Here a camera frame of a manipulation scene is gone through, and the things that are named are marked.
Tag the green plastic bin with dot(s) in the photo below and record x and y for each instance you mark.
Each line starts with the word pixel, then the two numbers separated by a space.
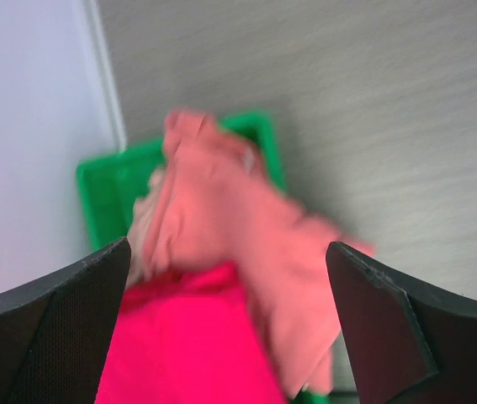
pixel 110 186

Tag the hot pink t shirt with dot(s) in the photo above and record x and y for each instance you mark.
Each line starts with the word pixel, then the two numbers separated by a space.
pixel 187 338

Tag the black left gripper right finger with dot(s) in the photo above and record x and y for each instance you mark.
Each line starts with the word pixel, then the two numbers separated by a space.
pixel 408 341

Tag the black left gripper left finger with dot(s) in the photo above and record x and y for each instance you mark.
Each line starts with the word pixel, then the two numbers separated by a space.
pixel 55 331

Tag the salmon pink t shirt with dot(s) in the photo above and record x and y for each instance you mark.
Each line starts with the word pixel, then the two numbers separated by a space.
pixel 213 202

